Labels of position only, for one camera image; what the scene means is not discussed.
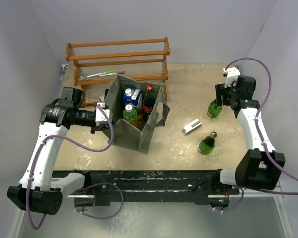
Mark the cola glass bottle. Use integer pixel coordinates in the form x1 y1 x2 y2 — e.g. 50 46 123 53
143 85 155 121

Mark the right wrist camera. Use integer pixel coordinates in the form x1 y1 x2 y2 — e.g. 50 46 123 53
222 67 240 88

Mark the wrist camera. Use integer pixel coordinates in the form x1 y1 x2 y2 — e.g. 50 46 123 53
222 67 240 88
95 102 112 126

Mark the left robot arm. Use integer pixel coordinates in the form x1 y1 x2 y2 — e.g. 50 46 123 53
7 87 113 215

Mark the green glass bottle front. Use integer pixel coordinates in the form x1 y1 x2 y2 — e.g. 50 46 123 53
198 131 217 155

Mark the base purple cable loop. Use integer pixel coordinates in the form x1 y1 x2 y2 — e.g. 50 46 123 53
73 182 125 220

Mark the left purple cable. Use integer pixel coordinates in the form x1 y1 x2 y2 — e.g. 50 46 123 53
26 105 115 230

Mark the orange soda plastic bottle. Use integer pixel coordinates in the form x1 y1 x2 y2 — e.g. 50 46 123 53
123 104 138 127

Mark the blue juice carton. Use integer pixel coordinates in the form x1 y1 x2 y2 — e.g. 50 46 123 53
123 88 143 121

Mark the magenta capped marker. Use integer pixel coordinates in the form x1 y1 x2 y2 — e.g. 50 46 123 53
99 71 125 77

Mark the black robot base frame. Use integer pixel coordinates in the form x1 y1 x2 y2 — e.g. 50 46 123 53
52 169 241 206

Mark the wooden shelf rack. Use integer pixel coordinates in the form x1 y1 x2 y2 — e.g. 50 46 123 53
65 37 170 106

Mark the green canvas bag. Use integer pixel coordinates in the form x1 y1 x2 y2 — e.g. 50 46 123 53
105 75 170 153

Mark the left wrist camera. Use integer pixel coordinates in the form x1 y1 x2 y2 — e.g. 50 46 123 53
95 102 112 126

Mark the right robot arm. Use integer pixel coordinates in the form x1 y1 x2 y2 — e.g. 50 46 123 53
211 73 286 194

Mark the white stapler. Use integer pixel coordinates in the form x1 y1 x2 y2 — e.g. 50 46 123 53
182 119 202 135

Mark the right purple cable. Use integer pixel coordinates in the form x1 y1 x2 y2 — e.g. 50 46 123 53
224 58 298 214

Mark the green glass bottle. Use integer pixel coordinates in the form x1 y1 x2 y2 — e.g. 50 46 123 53
198 131 217 155
207 99 222 118

